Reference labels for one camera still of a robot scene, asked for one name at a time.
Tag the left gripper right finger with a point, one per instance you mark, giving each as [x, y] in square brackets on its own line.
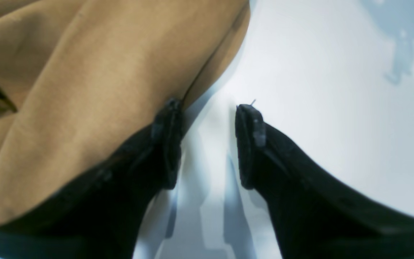
[313, 214]

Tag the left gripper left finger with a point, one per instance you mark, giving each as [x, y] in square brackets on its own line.
[98, 214]

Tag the brown t-shirt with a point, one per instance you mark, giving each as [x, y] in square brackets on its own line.
[78, 77]

